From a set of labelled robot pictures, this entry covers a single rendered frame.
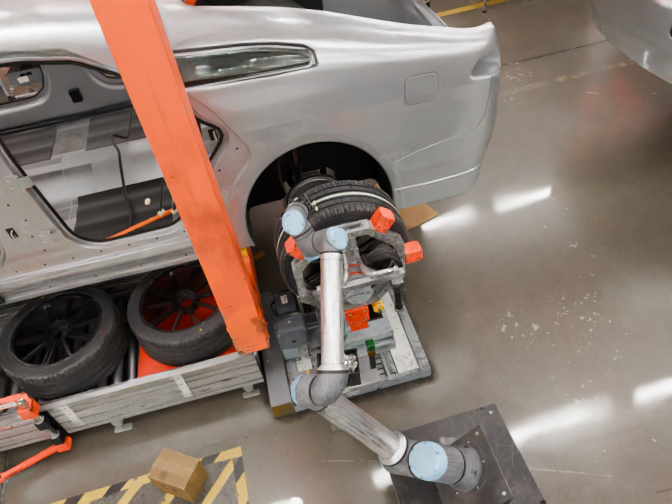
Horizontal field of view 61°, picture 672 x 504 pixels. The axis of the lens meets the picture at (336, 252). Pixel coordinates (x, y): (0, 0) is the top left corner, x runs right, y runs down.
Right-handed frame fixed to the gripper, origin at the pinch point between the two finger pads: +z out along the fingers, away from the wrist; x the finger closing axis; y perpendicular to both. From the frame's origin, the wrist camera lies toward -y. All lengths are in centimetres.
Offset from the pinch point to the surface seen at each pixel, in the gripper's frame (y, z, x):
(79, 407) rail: -162, -1, -27
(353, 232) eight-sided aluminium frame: 13.8, -4.9, -24.4
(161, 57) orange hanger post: 7, -65, 71
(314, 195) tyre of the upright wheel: 5.3, 12.1, -3.5
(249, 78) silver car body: 13, 6, 56
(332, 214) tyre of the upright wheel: 9.9, -1.1, -13.0
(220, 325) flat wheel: -81, 24, -36
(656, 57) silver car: 210, 141, -71
